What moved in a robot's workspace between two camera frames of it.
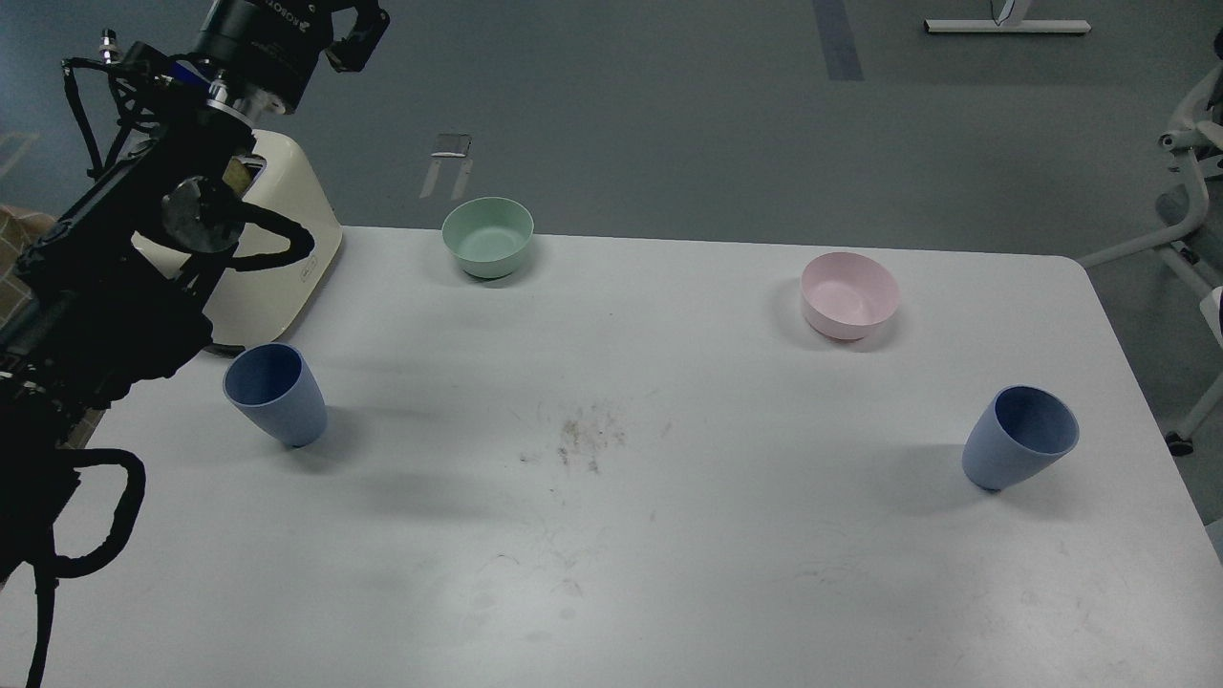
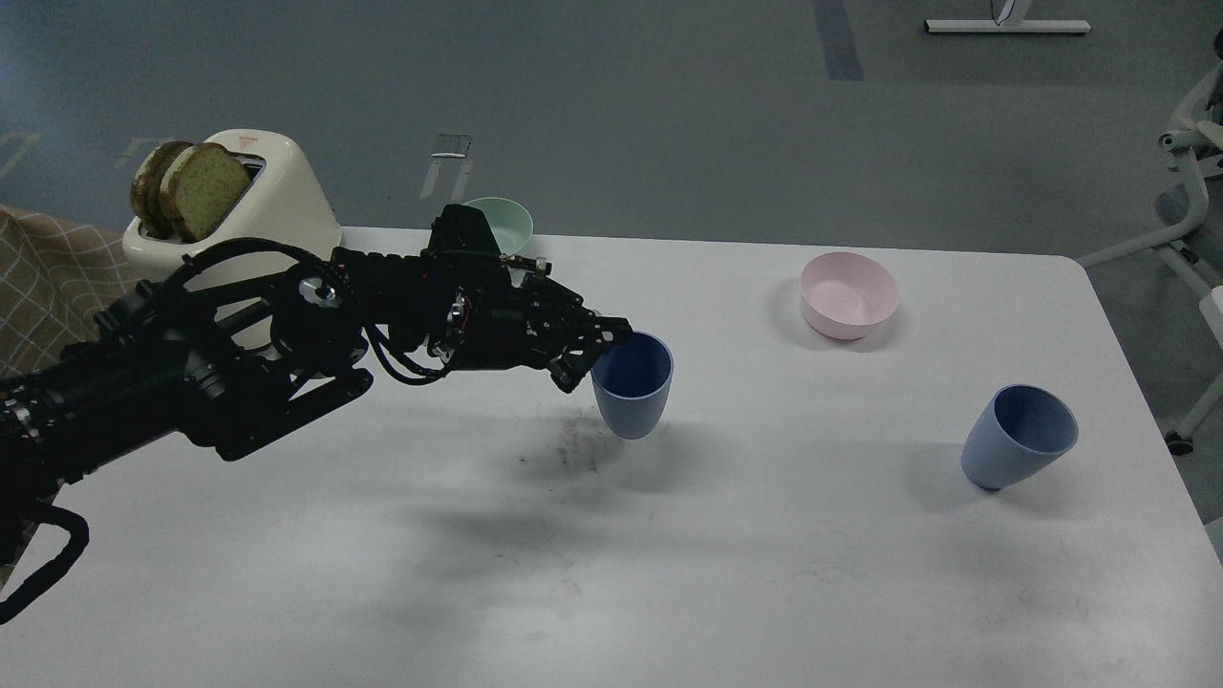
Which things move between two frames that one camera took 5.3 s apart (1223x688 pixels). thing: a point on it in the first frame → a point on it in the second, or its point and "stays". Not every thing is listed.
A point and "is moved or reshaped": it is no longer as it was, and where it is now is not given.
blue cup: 273,384 is moved or reshaped
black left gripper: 268,50 → 520,322
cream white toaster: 268,306 stays
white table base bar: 1009,26 stays
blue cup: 1020,432 stays
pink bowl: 844,294 stays
